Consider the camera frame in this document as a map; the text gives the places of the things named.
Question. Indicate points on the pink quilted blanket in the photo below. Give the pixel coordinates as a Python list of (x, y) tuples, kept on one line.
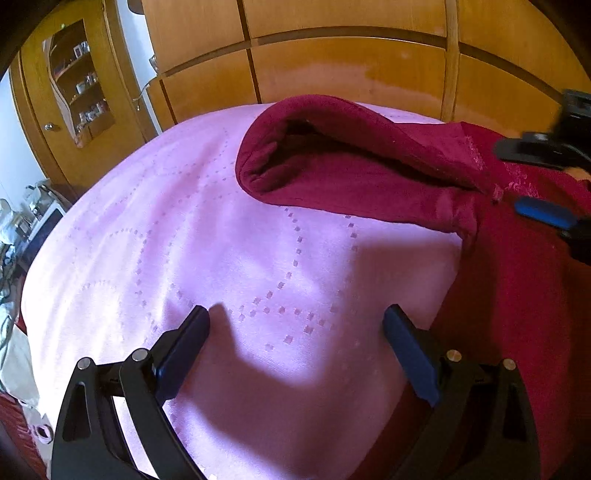
[(184, 230)]

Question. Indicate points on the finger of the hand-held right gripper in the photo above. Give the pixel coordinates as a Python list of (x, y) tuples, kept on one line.
[(535, 150), (545, 213)]

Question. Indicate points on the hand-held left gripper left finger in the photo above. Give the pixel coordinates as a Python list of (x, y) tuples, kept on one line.
[(184, 350)]

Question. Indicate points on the wooden wardrobe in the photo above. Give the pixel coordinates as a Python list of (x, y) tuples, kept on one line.
[(346, 64)]

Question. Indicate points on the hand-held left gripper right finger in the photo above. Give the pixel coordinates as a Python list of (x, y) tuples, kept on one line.
[(411, 355)]

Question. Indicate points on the dark red garment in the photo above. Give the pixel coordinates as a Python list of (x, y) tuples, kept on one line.
[(369, 175)]

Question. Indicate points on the wooden glass-door display cabinet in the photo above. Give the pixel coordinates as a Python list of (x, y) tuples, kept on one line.
[(32, 87)]

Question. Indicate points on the white cloth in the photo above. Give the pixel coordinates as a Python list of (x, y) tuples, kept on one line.
[(16, 364)]

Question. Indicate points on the white appliance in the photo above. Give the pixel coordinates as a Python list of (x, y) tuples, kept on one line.
[(46, 219)]

